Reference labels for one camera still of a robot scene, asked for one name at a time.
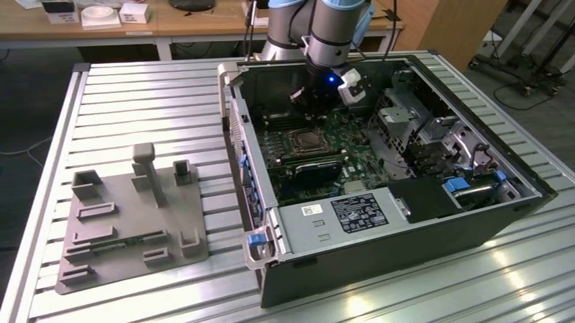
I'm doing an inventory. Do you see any black RAM slot bank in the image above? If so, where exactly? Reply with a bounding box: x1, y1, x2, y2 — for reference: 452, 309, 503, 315
271, 150, 343, 168
263, 112, 307, 132

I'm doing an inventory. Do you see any black PC case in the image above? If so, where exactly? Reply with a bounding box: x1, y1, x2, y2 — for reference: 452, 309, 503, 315
216, 53, 557, 309

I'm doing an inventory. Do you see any white box with black top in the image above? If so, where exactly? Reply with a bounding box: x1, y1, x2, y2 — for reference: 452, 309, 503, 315
42, 0, 77, 25

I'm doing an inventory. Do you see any green RAM stick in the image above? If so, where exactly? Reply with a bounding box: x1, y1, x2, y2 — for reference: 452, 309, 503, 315
89, 235, 146, 252

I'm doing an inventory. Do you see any black plastic shroud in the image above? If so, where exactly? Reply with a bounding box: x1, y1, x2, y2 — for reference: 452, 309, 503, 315
388, 176, 463, 225

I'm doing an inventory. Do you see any coloured wire bundle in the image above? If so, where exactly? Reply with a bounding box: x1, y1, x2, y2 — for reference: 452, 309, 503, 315
467, 143, 495, 176

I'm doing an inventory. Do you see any CPU socket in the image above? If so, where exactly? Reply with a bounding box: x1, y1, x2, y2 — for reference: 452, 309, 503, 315
287, 128, 336, 157

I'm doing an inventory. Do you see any black wheeled stand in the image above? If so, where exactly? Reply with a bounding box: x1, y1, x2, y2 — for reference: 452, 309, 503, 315
467, 52, 569, 98

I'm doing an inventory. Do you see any blue disk carrier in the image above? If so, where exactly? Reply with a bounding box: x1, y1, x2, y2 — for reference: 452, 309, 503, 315
441, 178, 468, 196

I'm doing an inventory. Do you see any metal drive cage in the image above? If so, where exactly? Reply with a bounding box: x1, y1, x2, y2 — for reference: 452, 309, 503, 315
367, 65, 455, 179

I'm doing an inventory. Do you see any grey parts rack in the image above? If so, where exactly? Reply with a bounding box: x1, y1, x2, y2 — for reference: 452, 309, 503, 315
53, 143, 210, 295

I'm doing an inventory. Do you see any white floor cable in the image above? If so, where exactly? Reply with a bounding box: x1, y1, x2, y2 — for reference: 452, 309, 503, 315
0, 134, 50, 156

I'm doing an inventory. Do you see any plain white box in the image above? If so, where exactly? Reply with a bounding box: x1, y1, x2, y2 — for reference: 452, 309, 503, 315
118, 2, 152, 24

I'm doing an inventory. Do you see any silver CPU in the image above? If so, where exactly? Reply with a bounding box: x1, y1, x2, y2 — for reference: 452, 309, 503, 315
299, 133, 323, 149

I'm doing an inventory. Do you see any green motherboard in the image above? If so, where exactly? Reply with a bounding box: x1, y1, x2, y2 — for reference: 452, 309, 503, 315
257, 110, 392, 206

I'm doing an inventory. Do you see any pale blue teach pendant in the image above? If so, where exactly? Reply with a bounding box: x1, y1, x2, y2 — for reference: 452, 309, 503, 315
352, 3, 376, 44

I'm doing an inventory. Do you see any wooden desk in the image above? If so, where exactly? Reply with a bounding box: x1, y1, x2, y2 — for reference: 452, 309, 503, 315
0, 0, 405, 61

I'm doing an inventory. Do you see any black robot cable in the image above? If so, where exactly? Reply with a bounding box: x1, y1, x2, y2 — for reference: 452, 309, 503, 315
381, 0, 400, 62

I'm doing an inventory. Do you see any metal socket cover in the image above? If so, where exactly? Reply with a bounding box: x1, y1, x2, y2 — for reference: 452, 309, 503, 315
289, 129, 333, 155

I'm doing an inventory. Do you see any black graphics card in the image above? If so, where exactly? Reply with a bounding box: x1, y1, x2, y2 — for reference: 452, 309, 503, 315
291, 160, 343, 189

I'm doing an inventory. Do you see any white metal frame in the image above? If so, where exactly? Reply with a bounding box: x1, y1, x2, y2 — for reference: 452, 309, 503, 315
483, 0, 575, 68

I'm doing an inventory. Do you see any black round base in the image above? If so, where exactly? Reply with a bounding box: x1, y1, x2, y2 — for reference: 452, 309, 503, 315
168, 0, 216, 9

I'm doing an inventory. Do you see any grey power supply unit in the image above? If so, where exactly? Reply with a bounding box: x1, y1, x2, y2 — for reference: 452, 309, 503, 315
276, 187, 412, 254

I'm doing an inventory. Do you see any black floor cable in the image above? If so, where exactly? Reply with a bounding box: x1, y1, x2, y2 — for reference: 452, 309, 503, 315
493, 83, 555, 110

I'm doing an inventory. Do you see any white round holder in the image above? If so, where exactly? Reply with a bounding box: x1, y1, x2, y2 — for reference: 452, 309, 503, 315
78, 5, 122, 31

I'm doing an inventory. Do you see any wooden cabinet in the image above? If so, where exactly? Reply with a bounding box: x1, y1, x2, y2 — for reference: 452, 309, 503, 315
403, 0, 508, 71

